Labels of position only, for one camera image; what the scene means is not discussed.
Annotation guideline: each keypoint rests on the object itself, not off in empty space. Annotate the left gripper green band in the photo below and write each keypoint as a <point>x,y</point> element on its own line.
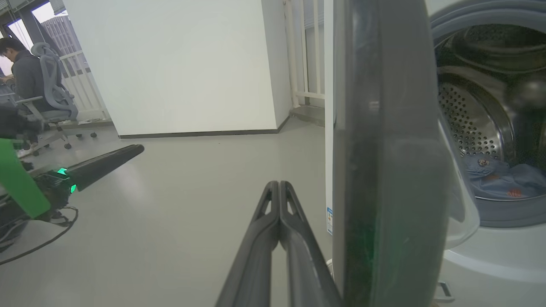
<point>21,179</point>

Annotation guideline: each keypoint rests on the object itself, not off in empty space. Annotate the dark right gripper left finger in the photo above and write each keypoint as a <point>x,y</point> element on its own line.
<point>256,264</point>

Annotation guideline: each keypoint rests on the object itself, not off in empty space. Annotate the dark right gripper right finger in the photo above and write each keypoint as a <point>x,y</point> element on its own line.
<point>305,268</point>

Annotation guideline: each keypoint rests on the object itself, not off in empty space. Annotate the black rimmed glass washer door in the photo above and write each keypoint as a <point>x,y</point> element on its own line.
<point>384,170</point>

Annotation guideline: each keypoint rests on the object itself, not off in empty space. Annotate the blue bear print garment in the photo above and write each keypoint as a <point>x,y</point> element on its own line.
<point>482,168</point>
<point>520,181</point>

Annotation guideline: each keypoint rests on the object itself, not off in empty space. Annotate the white front-load washing machine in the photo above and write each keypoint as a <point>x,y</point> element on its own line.
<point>490,264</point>

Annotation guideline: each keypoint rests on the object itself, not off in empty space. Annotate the grey rubber door gasket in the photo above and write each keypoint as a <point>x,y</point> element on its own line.
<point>512,213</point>

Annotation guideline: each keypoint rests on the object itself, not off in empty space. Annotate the blue energy label sticker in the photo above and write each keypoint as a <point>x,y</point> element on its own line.
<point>329,221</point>

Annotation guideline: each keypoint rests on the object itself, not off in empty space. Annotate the white slatted barrier fence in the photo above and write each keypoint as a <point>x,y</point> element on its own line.
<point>85,91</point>

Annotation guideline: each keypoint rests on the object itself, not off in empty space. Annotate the grey mesh office chair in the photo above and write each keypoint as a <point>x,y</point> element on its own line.
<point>53,85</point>

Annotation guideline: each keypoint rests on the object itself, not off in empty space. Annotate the seated person in grey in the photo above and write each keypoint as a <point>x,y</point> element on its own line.
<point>30,76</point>

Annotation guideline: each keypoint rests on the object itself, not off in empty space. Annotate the white stair railing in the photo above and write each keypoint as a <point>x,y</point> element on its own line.
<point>291,51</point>

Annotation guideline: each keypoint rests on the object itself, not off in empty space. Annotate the perforated steel washer drum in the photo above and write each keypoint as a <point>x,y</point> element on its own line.
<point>469,123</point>

